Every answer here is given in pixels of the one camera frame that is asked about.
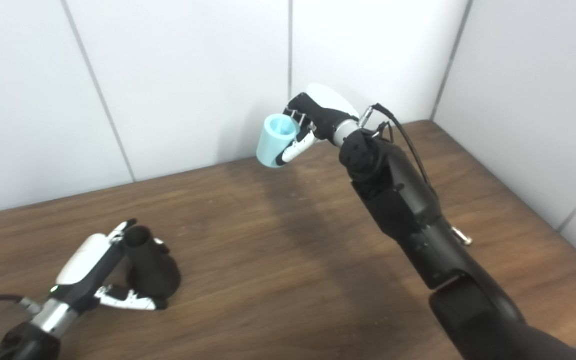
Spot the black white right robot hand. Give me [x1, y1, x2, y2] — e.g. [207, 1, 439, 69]
[275, 82, 361, 168]

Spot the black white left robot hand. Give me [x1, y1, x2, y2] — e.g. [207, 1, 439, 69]
[48, 218, 169, 316]

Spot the light blue cup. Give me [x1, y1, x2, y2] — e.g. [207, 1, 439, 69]
[256, 113, 300, 169]

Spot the black funnel-shaped nozzle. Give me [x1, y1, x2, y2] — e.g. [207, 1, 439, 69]
[123, 226, 182, 301]

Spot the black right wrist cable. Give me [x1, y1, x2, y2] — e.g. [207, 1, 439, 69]
[358, 103, 441, 201]

